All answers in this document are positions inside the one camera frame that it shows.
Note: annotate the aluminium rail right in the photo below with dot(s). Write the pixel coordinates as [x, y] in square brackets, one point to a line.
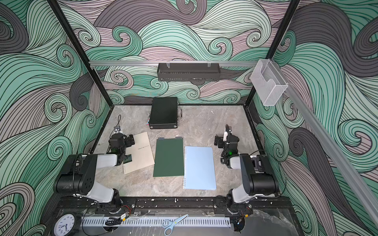
[365, 195]

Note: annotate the aluminium rail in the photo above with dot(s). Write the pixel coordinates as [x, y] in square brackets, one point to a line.
[97, 63]
[365, 195]

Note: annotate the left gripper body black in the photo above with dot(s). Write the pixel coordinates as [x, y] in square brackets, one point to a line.
[127, 156]

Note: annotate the round analog clock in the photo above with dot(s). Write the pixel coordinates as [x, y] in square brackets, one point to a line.
[64, 225]

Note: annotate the aluminium rail back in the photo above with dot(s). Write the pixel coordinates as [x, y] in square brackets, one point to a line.
[97, 63]

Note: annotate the dark green spiral notebook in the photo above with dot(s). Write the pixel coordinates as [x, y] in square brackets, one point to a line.
[169, 157]

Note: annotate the white slotted cable duct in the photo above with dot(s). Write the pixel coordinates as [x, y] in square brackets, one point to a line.
[190, 221]

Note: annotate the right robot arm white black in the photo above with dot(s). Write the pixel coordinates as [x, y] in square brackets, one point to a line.
[258, 178]

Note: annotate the light blue scissors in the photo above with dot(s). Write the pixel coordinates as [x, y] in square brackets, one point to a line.
[168, 225]

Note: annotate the black hard case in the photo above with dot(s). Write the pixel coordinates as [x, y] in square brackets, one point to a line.
[164, 113]

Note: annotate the black wall tray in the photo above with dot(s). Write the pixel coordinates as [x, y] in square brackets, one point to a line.
[188, 72]

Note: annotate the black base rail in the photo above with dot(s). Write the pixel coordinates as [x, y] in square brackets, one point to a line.
[149, 205]

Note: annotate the beige spiral notebook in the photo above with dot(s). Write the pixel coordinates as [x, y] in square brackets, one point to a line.
[139, 155]

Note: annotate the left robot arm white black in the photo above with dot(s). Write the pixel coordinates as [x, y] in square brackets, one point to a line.
[77, 175]

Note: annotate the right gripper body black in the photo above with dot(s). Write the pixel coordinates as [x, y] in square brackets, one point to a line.
[223, 159]

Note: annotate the clear plastic wall holder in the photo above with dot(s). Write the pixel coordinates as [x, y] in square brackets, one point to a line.
[268, 81]

